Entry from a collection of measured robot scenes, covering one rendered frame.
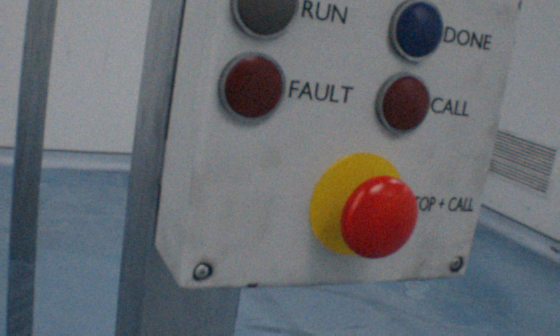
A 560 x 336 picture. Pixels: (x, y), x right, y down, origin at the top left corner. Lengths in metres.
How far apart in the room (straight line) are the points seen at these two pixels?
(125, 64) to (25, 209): 2.54
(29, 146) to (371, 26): 1.21
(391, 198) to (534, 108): 3.77
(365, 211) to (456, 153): 0.08
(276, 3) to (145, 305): 0.18
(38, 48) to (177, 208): 1.14
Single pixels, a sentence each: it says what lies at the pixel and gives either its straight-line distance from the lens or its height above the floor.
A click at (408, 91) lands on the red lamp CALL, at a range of 0.32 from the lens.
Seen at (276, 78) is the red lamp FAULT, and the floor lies 1.03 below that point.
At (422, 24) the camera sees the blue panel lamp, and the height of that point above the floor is 1.06.
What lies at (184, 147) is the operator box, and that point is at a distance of 0.31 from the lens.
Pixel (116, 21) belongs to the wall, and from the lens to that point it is 3.94.
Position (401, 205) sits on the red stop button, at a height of 0.98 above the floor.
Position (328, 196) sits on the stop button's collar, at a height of 0.97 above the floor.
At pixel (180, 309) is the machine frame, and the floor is 0.88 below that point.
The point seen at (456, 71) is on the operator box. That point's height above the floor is 1.04.
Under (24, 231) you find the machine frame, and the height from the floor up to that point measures 0.51.
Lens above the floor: 1.05
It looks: 12 degrees down
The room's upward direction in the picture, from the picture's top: 9 degrees clockwise
